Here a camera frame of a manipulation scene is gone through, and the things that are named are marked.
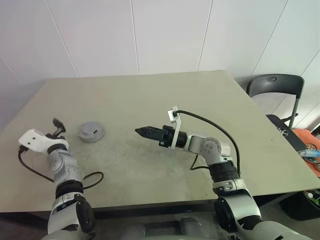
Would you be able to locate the silver motor stator housing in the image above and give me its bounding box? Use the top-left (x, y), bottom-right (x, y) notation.
top-left (78, 122), bottom-right (106, 144)

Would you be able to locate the blue and white tube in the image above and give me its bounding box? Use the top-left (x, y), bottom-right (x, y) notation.
top-left (298, 149), bottom-right (320, 158)

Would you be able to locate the spoked motor rotor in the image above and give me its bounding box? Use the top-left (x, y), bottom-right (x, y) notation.
top-left (276, 126), bottom-right (290, 137)

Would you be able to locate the dark metal table frame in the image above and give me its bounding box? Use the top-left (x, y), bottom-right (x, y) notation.
top-left (0, 199), bottom-right (218, 220)

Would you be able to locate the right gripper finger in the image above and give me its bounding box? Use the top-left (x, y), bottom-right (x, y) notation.
top-left (134, 128), bottom-right (163, 143)
top-left (138, 126), bottom-right (164, 136)

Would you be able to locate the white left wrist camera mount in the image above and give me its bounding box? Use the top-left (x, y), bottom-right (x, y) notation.
top-left (18, 128), bottom-right (70, 154)

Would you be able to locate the black folding chair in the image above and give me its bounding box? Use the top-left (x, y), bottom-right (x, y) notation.
top-left (246, 73), bottom-right (305, 130)

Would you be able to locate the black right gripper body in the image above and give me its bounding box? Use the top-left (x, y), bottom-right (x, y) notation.
top-left (157, 124), bottom-right (177, 148)

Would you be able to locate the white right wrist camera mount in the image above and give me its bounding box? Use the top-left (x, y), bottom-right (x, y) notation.
top-left (166, 105), bottom-right (183, 151)

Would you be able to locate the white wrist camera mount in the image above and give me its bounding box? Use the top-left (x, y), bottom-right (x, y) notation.
top-left (166, 105), bottom-right (183, 151)
top-left (18, 128), bottom-right (70, 154)

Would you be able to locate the black bin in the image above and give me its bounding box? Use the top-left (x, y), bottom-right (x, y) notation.
top-left (278, 188), bottom-right (320, 221)

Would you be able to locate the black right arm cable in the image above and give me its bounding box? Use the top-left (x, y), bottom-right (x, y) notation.
top-left (173, 109), bottom-right (242, 176)

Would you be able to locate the orange cloth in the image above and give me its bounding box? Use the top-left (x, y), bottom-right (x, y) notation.
top-left (292, 128), bottom-right (320, 163)

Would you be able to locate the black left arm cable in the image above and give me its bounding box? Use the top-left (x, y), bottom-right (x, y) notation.
top-left (17, 147), bottom-right (105, 189)

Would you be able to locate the black flat panel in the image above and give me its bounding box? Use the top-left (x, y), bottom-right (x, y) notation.
top-left (265, 114), bottom-right (313, 153)

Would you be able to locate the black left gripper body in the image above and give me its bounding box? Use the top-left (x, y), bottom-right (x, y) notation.
top-left (45, 130), bottom-right (67, 140)

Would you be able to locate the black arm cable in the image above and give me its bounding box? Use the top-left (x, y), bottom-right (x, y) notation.
top-left (173, 109), bottom-right (242, 176)
top-left (17, 147), bottom-right (105, 189)

